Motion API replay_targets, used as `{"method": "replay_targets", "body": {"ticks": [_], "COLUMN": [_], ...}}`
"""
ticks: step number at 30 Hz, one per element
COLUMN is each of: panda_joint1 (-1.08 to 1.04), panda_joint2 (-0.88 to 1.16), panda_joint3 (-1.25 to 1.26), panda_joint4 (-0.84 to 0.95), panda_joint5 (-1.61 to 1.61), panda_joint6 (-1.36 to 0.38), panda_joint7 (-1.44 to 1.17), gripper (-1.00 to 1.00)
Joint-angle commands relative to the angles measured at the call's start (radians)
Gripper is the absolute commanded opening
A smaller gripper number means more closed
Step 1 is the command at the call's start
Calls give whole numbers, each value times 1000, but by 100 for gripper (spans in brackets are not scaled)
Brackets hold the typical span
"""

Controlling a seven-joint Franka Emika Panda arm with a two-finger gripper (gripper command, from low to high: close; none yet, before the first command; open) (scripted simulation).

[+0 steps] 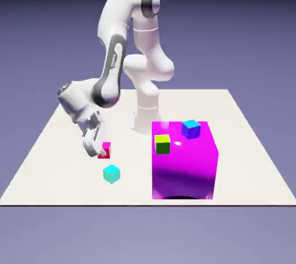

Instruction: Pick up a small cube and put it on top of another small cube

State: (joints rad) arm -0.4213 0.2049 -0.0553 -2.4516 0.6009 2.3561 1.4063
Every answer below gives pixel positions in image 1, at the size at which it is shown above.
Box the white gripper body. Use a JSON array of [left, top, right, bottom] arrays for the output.
[[82, 122, 108, 157]]

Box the small cyan cube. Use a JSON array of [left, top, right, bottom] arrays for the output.
[[102, 164, 121, 185]]

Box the large magenta box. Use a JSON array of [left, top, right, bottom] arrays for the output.
[[151, 120, 219, 200]]

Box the small green cube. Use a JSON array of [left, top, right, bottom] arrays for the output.
[[154, 134, 171, 155]]

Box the small blue cube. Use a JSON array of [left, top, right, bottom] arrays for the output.
[[181, 119, 201, 140]]

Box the small red cube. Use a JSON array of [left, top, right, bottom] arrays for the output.
[[97, 141, 112, 160]]

